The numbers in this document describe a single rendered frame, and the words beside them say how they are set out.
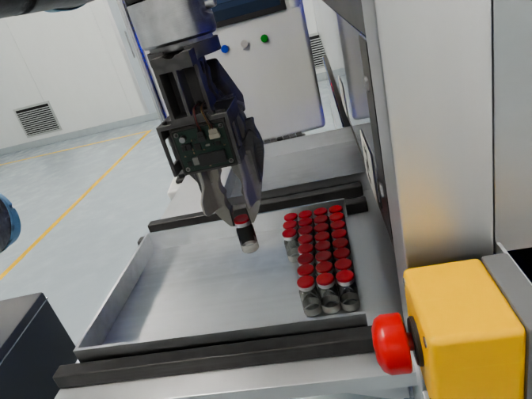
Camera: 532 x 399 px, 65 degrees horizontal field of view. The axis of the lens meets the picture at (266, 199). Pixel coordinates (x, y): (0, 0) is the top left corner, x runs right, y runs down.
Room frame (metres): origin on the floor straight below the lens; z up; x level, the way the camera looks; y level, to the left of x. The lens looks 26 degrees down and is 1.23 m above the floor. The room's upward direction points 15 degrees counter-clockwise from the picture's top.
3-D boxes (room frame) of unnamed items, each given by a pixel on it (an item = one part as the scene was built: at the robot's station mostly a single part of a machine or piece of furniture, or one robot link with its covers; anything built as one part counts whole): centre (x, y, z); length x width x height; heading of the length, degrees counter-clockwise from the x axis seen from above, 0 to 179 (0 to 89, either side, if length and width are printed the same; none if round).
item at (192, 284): (0.49, 0.07, 0.90); 0.34 x 0.26 x 0.04; 78
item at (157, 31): (0.44, 0.04, 1.22); 0.08 x 0.08 x 0.05
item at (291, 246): (0.51, -0.02, 0.90); 0.02 x 0.02 x 0.05
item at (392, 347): (0.21, -0.06, 0.99); 0.04 x 0.04 x 0.04; 79
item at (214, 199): (0.44, 0.06, 1.04); 0.06 x 0.03 x 0.09; 169
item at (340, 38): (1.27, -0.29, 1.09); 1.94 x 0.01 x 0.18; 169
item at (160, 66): (0.43, 0.04, 1.14); 0.09 x 0.08 x 0.12; 169
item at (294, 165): (0.80, -0.11, 0.90); 0.34 x 0.26 x 0.04; 79
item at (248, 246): (0.45, 0.03, 0.97); 0.02 x 0.02 x 0.04
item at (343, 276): (0.46, -0.08, 0.90); 0.18 x 0.02 x 0.05; 168
